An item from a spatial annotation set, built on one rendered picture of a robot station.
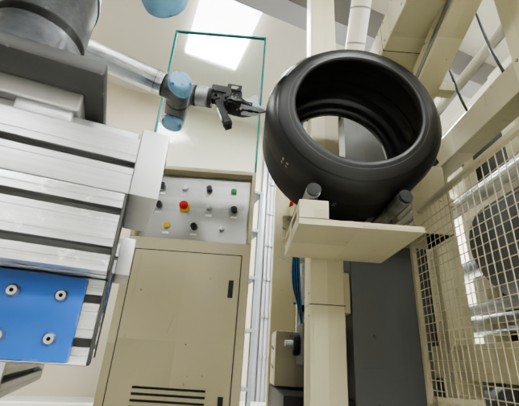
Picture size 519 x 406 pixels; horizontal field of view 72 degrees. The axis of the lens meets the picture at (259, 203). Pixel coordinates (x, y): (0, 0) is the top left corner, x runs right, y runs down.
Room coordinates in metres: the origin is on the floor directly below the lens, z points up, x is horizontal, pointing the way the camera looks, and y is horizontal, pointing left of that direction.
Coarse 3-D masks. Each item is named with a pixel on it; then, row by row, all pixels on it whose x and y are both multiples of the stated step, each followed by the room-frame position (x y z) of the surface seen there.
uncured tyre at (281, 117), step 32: (320, 64) 0.91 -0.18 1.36; (352, 64) 1.01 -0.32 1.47; (384, 64) 0.92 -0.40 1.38; (288, 96) 0.91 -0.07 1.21; (320, 96) 1.18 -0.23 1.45; (352, 96) 1.17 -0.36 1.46; (384, 96) 1.11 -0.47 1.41; (416, 96) 0.92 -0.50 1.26; (288, 128) 0.92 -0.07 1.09; (384, 128) 1.20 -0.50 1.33; (416, 128) 1.09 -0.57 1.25; (288, 160) 0.96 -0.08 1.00; (320, 160) 0.92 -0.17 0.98; (352, 160) 0.91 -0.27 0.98; (384, 160) 0.92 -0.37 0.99; (416, 160) 0.93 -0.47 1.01; (288, 192) 1.12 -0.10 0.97; (352, 192) 0.96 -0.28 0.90; (384, 192) 0.96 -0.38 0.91
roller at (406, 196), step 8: (400, 192) 0.96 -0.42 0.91; (408, 192) 0.96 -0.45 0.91; (392, 200) 1.01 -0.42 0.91; (400, 200) 0.96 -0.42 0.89; (408, 200) 0.96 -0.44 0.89; (384, 208) 1.08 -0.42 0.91; (392, 208) 1.02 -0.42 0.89; (400, 208) 1.00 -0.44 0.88; (376, 216) 1.15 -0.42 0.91; (384, 216) 1.09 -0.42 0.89; (392, 216) 1.07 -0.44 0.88
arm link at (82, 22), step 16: (0, 0) 0.32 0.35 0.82; (32, 0) 0.32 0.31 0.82; (48, 0) 0.32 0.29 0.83; (64, 0) 0.33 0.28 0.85; (80, 0) 0.35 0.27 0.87; (96, 0) 0.38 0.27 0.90; (64, 16) 0.34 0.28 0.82; (80, 16) 0.36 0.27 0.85; (96, 16) 0.39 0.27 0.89; (80, 32) 0.37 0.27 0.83
